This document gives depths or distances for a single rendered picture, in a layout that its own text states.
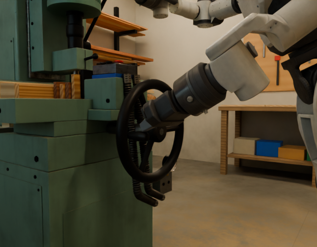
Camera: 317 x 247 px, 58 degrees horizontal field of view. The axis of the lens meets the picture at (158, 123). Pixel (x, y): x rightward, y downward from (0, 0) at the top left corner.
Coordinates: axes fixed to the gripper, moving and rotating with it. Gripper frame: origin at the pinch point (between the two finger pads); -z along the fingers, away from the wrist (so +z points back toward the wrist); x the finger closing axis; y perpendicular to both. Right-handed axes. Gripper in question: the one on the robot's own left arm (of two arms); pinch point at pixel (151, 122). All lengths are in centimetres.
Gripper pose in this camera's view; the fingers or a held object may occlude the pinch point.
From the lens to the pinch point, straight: 66.0
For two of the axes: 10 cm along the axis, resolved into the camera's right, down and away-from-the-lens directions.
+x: 6.1, -0.2, 7.9
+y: -3.8, -8.9, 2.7
